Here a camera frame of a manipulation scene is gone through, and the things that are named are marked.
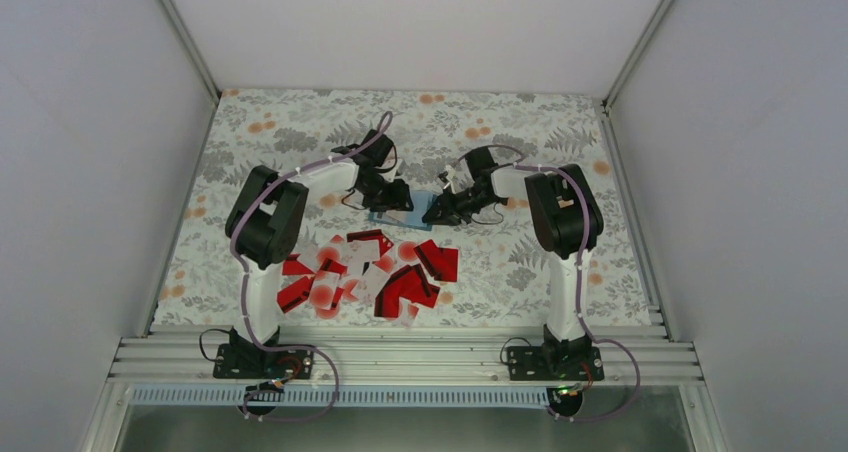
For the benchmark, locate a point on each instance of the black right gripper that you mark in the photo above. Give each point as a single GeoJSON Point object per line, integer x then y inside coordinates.
{"type": "Point", "coordinates": [445, 206]}

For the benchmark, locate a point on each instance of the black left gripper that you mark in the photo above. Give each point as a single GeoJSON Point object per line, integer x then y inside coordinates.
{"type": "Point", "coordinates": [394, 201]}

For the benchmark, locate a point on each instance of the blue leather card holder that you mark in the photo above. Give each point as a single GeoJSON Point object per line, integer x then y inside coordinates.
{"type": "Point", "coordinates": [421, 202]}

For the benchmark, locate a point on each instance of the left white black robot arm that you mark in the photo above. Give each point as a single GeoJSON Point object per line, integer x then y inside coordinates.
{"type": "Point", "coordinates": [264, 224]}

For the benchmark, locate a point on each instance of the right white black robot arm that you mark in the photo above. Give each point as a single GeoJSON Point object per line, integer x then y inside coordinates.
{"type": "Point", "coordinates": [567, 223]}

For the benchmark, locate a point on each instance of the red card striped right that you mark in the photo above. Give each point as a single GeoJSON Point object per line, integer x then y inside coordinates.
{"type": "Point", "coordinates": [430, 256]}

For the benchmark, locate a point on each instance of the red card far right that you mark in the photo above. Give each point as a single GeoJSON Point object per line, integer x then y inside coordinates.
{"type": "Point", "coordinates": [446, 265]}

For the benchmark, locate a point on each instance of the red card lower centre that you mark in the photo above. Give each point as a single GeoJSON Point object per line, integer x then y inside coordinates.
{"type": "Point", "coordinates": [409, 283]}

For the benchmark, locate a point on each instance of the white red-dot card lower left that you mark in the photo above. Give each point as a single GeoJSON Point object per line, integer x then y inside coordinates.
{"type": "Point", "coordinates": [326, 295]}

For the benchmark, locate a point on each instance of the red card lower left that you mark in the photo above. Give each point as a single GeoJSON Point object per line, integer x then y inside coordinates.
{"type": "Point", "coordinates": [294, 294]}

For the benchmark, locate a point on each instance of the floral patterned table mat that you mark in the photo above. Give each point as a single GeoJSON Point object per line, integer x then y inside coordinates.
{"type": "Point", "coordinates": [503, 274]}

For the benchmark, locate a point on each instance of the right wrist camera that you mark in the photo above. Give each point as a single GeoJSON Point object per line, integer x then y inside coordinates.
{"type": "Point", "coordinates": [449, 178]}

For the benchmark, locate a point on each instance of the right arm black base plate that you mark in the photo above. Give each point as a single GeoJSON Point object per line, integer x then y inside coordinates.
{"type": "Point", "coordinates": [529, 364]}

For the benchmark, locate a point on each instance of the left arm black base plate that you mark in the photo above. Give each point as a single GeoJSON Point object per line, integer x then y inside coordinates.
{"type": "Point", "coordinates": [248, 362]}

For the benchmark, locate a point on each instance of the aluminium rail base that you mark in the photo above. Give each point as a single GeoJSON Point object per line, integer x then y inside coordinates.
{"type": "Point", "coordinates": [428, 356]}

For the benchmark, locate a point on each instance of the aluminium corner post left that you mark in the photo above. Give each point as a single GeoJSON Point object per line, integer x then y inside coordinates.
{"type": "Point", "coordinates": [190, 48]}

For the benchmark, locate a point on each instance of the aluminium corner post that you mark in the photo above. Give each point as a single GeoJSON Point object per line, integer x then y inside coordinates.
{"type": "Point", "coordinates": [637, 52]}
{"type": "Point", "coordinates": [190, 48]}

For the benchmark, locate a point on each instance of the blue slotted cable duct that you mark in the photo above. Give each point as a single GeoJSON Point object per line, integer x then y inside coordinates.
{"type": "Point", "coordinates": [345, 396]}

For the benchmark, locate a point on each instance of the aluminium corner post right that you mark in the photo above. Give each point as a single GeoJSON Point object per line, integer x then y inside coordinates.
{"type": "Point", "coordinates": [637, 52]}

